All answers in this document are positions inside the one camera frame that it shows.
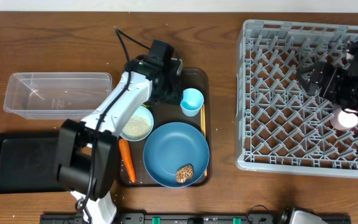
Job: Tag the white rice grains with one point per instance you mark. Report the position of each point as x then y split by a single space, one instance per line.
137 127

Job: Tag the dark brown serving tray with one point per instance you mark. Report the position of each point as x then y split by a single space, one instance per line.
166 113

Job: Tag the brown mushroom piece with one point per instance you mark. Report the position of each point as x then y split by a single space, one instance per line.
184 174

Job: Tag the black plastic tray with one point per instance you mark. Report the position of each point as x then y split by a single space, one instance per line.
26 163

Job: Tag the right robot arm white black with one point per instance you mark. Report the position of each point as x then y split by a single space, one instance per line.
349 87

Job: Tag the orange carrot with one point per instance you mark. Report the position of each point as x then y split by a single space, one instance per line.
125 151

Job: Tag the pink plastic cup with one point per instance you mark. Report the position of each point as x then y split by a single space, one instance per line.
344 119

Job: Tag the light blue small bowl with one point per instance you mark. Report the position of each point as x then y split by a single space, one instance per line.
144 112

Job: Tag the wooden chopstick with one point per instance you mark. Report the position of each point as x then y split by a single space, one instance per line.
204 124
202 121

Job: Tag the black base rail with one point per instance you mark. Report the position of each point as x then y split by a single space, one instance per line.
140 218

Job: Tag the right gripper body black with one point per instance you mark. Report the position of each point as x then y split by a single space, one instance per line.
335 84

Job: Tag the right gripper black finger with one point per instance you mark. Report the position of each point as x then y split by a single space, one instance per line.
316 66
309 85

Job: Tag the grey dishwasher rack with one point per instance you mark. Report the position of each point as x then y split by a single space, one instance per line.
280 128

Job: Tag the dark blue plate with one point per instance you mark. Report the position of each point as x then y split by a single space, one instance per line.
171 147

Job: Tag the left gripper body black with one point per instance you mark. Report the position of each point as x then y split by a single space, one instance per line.
168 94

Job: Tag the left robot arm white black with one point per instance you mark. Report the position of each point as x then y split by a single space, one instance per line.
88 150

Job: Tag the clear plastic bin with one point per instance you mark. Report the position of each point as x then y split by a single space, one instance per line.
56 95

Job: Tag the light blue plastic cup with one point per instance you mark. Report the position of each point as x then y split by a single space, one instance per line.
191 102

